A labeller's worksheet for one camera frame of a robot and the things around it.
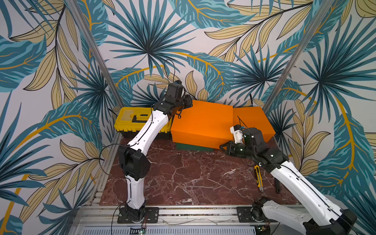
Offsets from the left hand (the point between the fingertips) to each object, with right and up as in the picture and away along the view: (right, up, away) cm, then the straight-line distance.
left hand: (192, 101), depth 81 cm
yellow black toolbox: (-39, -11, +9) cm, 41 cm away
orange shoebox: (+51, -7, +40) cm, 66 cm away
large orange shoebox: (+8, -13, +10) cm, 18 cm away
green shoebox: (-6, -27, +10) cm, 29 cm away
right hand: (+13, -24, -9) cm, 29 cm away
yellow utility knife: (+38, -45, +3) cm, 59 cm away
